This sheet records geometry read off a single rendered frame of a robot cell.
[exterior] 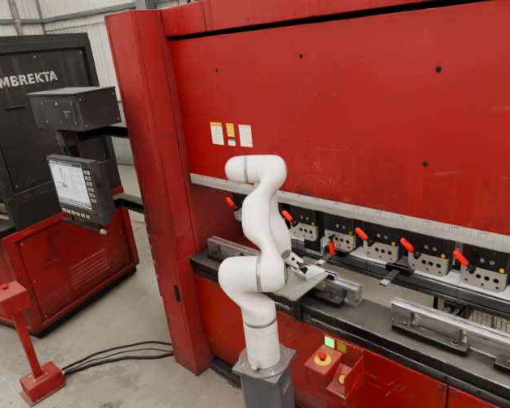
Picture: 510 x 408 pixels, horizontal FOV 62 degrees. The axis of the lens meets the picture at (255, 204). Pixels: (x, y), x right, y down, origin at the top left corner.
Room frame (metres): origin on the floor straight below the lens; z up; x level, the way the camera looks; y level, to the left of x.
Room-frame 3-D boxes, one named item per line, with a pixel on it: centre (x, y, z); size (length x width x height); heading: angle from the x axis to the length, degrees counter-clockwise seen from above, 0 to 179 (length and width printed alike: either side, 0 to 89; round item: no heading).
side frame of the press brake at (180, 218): (2.69, 0.31, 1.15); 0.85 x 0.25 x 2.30; 135
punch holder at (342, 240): (1.76, -0.39, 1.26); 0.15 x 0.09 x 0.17; 45
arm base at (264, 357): (1.26, 0.03, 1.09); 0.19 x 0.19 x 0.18
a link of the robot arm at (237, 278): (1.27, 0.06, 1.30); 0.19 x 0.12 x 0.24; 80
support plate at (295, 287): (1.78, -0.16, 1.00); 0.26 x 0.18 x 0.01; 135
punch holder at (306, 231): (1.90, -0.25, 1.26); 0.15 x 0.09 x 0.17; 45
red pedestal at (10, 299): (2.35, 1.59, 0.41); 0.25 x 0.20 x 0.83; 135
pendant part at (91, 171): (2.34, 0.96, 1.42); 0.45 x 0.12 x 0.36; 51
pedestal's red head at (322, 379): (1.45, -0.26, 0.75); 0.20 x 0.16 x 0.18; 47
